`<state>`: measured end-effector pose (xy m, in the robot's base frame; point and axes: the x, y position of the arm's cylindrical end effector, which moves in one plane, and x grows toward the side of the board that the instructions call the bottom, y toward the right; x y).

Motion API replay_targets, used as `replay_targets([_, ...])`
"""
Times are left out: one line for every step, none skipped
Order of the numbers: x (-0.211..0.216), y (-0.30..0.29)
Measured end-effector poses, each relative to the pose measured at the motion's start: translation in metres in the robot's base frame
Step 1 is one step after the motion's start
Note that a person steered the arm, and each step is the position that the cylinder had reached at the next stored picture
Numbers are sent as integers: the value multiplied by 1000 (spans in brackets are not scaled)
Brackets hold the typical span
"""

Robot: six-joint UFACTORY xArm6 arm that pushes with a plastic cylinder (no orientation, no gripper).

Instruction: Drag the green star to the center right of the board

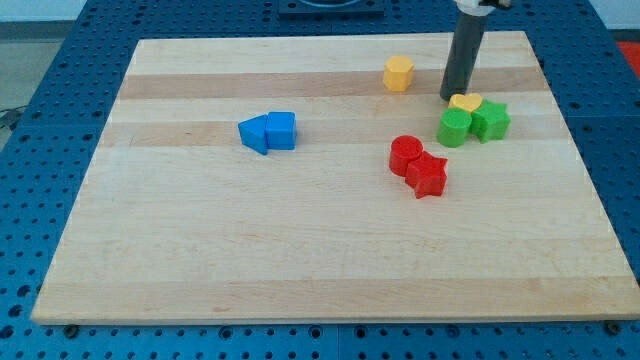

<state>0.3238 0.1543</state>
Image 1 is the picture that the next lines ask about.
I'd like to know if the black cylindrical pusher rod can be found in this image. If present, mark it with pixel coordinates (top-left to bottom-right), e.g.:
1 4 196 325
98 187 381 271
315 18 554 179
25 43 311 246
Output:
440 12 488 101

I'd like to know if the white robot wrist flange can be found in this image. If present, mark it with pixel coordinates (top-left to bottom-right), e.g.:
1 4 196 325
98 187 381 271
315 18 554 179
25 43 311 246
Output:
454 0 512 17

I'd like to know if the green star block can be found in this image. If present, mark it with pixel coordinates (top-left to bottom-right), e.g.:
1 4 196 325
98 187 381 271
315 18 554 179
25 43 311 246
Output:
470 100 511 143

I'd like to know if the red star block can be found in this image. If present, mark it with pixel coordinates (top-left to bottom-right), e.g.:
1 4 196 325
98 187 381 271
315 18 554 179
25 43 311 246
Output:
405 151 448 199

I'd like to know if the wooden board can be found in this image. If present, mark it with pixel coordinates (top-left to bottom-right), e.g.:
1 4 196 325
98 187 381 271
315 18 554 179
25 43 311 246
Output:
31 31 639 325

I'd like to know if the yellow heart block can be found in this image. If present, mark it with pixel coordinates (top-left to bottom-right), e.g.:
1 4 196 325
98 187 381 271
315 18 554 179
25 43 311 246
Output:
449 93 483 113

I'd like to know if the yellow hexagon block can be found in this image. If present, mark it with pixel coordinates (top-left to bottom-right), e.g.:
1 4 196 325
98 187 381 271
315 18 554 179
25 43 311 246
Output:
383 55 414 92

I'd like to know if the green cylinder block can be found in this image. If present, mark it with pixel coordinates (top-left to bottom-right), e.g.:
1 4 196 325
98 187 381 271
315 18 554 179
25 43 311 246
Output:
437 108 472 148

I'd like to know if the red cylinder block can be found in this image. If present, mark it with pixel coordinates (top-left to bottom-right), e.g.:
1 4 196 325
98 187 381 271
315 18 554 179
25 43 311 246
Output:
389 135 424 176

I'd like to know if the blue cube block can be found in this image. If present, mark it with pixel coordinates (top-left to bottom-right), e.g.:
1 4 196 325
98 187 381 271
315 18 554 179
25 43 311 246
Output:
265 112 297 150

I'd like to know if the blue triangle block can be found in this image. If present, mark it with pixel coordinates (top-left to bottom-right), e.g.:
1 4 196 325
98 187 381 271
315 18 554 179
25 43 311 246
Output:
237 114 268 155

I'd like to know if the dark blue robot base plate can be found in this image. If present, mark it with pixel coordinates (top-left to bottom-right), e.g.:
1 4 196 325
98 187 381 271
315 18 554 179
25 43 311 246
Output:
277 0 385 19

